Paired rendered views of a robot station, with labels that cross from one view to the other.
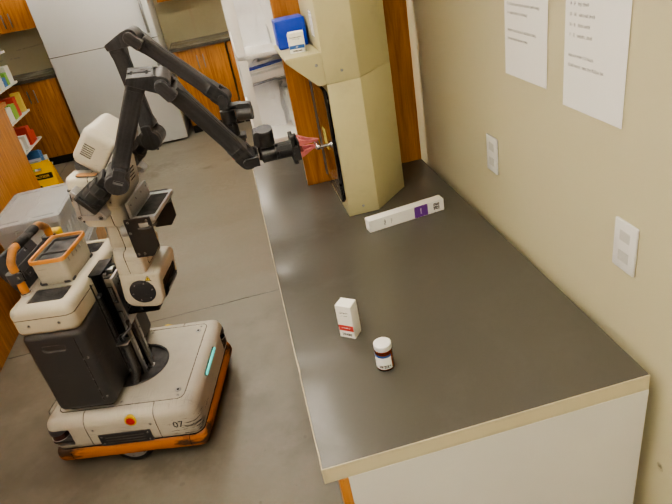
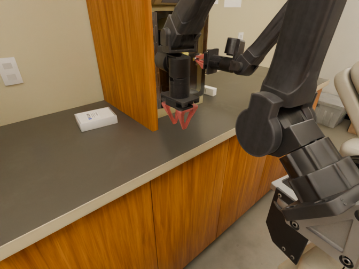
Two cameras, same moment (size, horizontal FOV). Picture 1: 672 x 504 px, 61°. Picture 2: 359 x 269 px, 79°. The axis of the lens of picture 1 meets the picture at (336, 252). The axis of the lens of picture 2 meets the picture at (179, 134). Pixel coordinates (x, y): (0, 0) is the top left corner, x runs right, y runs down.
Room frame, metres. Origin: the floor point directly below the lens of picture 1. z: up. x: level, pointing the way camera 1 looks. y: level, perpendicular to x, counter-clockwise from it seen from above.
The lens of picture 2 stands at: (2.57, 0.80, 1.40)
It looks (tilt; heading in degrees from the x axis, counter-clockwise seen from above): 30 degrees down; 236
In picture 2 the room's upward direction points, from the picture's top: straight up
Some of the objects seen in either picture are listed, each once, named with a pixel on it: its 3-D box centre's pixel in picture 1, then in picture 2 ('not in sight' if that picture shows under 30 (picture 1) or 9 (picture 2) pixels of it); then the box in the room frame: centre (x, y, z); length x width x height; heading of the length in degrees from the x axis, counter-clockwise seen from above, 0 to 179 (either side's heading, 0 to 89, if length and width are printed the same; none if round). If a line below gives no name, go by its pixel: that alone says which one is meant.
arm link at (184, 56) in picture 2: (229, 115); (178, 65); (2.24, 0.31, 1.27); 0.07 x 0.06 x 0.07; 85
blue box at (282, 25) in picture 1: (289, 31); not in sight; (2.05, 0.01, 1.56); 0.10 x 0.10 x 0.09; 6
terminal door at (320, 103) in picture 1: (326, 137); (182, 61); (1.98, -0.05, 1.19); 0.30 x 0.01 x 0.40; 6
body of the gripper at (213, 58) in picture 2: (286, 149); (216, 62); (1.91, 0.10, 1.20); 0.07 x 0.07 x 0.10; 8
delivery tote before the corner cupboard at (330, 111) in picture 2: not in sight; (321, 108); (-0.70, -0.43, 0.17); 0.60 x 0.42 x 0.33; 94
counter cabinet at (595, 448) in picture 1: (385, 323); (193, 165); (1.81, -0.14, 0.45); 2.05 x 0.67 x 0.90; 6
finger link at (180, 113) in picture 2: not in sight; (181, 113); (2.24, 0.32, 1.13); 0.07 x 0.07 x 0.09; 6
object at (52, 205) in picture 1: (46, 225); not in sight; (3.44, 1.79, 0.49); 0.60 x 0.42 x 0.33; 6
